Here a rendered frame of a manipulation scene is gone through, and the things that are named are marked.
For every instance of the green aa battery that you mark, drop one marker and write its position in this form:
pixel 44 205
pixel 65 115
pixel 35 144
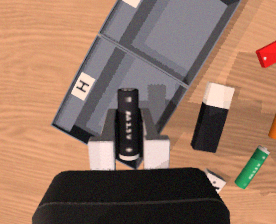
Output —
pixel 252 167

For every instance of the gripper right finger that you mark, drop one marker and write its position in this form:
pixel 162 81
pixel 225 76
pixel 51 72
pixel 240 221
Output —
pixel 156 147

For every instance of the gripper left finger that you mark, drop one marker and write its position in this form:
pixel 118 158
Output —
pixel 102 149

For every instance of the red usb stick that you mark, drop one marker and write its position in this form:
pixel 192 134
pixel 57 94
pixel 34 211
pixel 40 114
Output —
pixel 267 55

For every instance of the black aa battery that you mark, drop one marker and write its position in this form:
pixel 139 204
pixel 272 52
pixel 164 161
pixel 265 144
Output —
pixel 128 106

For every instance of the grey three-compartment bin rack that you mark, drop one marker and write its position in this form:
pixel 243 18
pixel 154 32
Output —
pixel 174 35

